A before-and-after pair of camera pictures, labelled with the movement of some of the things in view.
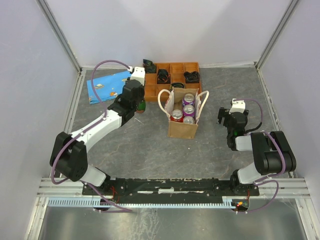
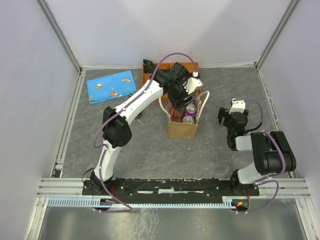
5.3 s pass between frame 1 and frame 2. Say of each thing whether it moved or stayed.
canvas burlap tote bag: stayed
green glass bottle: moved
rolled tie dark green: stayed
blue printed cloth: stayed
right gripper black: stayed
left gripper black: moved
